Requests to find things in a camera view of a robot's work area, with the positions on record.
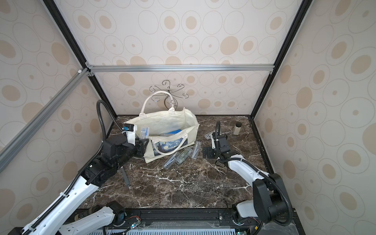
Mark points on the small jar black lid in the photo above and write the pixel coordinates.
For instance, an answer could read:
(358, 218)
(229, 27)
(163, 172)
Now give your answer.
(237, 128)

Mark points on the black corner frame post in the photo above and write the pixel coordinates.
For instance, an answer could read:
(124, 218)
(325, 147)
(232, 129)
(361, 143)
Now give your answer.
(56, 15)
(296, 23)

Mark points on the horizontal aluminium rail back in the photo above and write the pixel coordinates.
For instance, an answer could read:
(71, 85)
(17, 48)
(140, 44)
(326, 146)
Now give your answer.
(176, 68)

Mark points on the starry night canvas bag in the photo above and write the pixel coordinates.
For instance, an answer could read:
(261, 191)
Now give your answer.
(168, 131)

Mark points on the silver metal hook stand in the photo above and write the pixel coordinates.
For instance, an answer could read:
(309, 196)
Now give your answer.
(169, 91)

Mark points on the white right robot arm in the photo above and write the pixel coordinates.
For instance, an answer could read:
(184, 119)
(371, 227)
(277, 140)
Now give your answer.
(270, 199)

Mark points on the clear case silver compass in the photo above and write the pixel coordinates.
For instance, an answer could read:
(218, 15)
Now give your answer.
(167, 165)

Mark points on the clear case blue compass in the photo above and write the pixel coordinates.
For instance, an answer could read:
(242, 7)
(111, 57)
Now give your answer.
(196, 150)

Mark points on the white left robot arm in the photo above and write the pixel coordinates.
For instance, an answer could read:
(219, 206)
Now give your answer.
(88, 180)

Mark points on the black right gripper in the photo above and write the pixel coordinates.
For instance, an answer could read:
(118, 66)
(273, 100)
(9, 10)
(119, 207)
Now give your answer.
(210, 152)

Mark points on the black corner frame post right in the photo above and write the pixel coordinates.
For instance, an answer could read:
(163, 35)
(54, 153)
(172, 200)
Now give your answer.
(296, 23)

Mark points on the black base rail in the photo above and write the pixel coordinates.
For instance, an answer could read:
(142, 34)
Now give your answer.
(223, 221)

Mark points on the black corner frame post left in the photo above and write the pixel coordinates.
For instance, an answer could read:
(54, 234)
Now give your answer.
(56, 15)

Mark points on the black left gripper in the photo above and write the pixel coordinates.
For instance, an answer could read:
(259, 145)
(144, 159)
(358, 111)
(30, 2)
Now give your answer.
(141, 144)

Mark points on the diagonal aluminium rail left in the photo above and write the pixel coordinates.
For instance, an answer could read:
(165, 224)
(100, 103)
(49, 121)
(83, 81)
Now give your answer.
(24, 136)

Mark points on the clear compass case back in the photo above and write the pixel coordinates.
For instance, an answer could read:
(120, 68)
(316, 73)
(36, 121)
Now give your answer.
(208, 136)

